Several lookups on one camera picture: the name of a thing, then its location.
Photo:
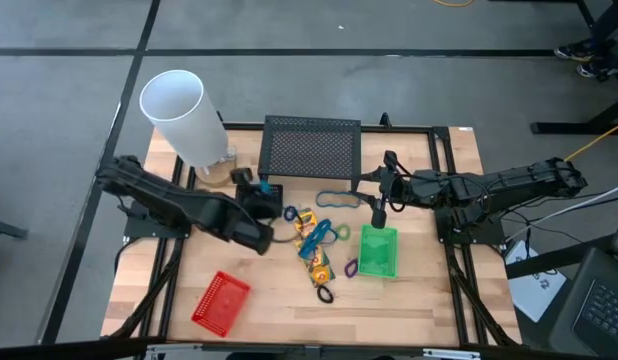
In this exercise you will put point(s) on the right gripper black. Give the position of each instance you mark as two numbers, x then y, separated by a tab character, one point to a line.
401	190

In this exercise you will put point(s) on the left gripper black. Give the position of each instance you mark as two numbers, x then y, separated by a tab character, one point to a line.
254	212

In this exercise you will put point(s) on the small blue band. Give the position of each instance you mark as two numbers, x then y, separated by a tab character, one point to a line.
264	187

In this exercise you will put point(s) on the black plastic basket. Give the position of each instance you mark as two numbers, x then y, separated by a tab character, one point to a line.
275	192

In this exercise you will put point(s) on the large thin blue band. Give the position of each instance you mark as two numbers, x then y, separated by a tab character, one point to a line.
339	206

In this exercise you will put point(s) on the green plastic basket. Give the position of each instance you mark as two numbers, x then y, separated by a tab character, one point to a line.
378	252

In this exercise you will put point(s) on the thick blue wristband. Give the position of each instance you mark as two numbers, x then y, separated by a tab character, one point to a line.
316	235

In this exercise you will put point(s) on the red plastic basket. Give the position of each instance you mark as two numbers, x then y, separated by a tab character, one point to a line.
221	304

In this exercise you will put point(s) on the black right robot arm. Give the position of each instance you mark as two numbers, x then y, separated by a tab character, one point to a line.
514	182

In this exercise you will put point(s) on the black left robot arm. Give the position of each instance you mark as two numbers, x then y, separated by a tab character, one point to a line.
154	192

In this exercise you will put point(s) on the black mesh desk shelf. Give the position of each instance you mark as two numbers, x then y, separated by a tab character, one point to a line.
309	150

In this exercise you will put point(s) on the black desk crossbar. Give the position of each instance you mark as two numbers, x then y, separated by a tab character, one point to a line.
549	260

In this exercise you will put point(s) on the round wooden lamp base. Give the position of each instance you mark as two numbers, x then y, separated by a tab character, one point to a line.
216	177

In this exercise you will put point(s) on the black clamp knob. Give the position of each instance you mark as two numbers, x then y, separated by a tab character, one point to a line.
385	120

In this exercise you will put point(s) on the white cylindrical lamp shade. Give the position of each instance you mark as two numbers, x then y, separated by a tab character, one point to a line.
189	120

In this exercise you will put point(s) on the white box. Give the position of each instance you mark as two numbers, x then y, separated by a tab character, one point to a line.
534	295

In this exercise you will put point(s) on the person's shoe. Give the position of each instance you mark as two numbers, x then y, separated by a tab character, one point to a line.
591	70
574	51

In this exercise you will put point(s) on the grey furniture foot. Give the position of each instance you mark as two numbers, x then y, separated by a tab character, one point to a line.
6	229

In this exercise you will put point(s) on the black laptop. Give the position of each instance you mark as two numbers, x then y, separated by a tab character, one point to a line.
604	310

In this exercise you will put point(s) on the black crossbar with brackets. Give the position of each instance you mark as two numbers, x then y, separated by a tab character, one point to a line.
49	350

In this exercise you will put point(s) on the person's leg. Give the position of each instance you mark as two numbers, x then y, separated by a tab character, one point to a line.
609	20

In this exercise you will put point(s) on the black aluminium table frame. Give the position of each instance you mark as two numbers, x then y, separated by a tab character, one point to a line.
404	128

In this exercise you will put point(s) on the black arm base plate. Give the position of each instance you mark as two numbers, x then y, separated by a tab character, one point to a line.
139	230
489	235

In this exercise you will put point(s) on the black desk frame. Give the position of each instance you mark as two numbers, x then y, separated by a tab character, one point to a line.
564	128

